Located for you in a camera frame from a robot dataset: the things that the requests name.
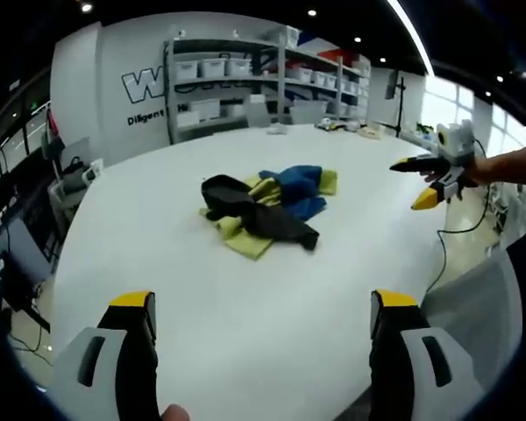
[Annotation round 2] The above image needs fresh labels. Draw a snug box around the grey box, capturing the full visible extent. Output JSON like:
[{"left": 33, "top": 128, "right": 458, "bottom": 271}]
[{"left": 245, "top": 93, "right": 269, "bottom": 129}]

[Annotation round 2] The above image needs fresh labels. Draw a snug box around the beige box on table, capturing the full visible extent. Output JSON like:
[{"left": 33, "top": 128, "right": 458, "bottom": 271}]
[{"left": 359, "top": 124, "right": 386, "bottom": 141}]

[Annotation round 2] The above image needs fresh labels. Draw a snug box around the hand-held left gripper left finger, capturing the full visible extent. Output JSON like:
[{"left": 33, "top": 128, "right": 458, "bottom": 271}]
[{"left": 52, "top": 289, "right": 160, "bottom": 421}]

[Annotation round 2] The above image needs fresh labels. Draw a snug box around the person's right hand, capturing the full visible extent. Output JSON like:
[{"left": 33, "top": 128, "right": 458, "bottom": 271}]
[{"left": 422, "top": 161, "right": 485, "bottom": 189}]

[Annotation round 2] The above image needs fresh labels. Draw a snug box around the person's left hand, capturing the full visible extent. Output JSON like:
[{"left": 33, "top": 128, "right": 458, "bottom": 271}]
[{"left": 159, "top": 403, "right": 190, "bottom": 421}]

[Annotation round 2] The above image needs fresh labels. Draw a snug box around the grey metal shelving rack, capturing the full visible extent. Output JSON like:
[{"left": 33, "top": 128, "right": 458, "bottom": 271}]
[{"left": 162, "top": 25, "right": 373, "bottom": 145}]

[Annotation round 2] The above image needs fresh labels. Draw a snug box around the clutter of small table items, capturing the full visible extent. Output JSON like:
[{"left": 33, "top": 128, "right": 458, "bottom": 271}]
[{"left": 314, "top": 116, "right": 361, "bottom": 132}]

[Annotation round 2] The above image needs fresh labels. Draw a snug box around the yellow-green garment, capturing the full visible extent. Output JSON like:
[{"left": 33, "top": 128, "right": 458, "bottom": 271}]
[{"left": 198, "top": 168, "right": 339, "bottom": 262}]

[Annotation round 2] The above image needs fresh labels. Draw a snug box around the black bag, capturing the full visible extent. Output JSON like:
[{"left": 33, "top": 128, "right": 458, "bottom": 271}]
[{"left": 62, "top": 154, "right": 88, "bottom": 177}]

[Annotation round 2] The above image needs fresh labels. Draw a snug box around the group of white storage bins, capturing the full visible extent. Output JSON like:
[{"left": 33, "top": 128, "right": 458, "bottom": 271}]
[{"left": 174, "top": 25, "right": 372, "bottom": 129}]

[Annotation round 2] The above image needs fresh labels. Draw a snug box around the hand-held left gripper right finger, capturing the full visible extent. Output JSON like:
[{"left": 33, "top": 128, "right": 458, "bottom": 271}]
[{"left": 369, "top": 288, "right": 486, "bottom": 421}]

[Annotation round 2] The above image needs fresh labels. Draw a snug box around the black garment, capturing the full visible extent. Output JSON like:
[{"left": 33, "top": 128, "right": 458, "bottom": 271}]
[{"left": 200, "top": 174, "right": 321, "bottom": 253}]

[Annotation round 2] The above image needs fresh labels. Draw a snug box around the blue garment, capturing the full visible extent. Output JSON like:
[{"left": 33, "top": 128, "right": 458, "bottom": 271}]
[{"left": 258, "top": 164, "right": 329, "bottom": 222}]

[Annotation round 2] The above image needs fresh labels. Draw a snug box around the grey plastic bin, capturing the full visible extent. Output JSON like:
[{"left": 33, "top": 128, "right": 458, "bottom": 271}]
[{"left": 288, "top": 99, "right": 330, "bottom": 126}]

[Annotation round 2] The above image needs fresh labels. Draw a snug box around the thin gripper cable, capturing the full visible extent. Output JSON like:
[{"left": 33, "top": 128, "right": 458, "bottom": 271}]
[{"left": 423, "top": 138, "right": 494, "bottom": 296}]

